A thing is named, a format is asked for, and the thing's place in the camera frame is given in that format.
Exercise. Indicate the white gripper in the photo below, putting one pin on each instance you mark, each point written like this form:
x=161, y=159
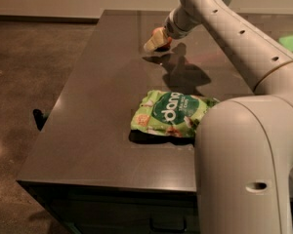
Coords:
x=173, y=28

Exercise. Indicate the dark cabinet drawer front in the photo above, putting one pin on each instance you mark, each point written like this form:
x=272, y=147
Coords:
x=104, y=217

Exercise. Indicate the dark drawer handle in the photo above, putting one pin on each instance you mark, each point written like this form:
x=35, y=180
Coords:
x=177, y=227

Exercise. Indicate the green chips bag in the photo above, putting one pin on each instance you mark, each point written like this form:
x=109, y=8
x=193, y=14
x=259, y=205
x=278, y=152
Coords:
x=171, y=114

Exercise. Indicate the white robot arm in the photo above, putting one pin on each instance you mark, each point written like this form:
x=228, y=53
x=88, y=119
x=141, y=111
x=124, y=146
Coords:
x=244, y=145

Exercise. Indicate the black side handle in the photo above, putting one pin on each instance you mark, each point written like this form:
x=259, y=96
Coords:
x=40, y=118

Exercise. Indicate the red apple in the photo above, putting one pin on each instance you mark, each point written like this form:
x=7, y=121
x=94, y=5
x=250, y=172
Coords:
x=161, y=39

